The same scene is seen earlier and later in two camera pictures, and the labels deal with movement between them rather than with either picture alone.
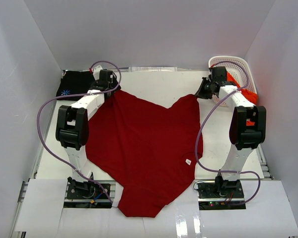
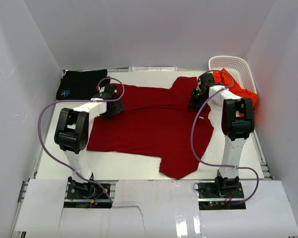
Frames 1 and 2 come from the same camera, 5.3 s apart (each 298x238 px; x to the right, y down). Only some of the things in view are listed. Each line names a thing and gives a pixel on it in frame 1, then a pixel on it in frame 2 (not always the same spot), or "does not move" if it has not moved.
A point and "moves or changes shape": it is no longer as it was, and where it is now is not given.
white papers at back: x=152 y=69 does not move
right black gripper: x=200 y=93 to x=193 y=103
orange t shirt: x=251 y=95 does not move
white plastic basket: x=238 y=68 does not move
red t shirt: x=152 y=150 moves or changes shape
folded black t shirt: x=74 y=82 does not move
